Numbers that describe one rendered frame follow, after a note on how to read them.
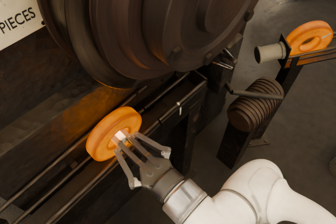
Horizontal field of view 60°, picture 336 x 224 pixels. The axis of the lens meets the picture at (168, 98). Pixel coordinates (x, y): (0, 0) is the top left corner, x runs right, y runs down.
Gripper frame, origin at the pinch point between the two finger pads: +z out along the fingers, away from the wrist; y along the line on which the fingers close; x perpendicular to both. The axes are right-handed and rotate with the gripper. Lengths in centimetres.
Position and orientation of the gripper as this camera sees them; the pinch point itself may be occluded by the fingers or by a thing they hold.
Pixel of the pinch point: (114, 131)
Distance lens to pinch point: 72.6
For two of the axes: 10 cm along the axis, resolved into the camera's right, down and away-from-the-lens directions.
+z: -7.1, -6.1, 3.6
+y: 7.0, -5.9, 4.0
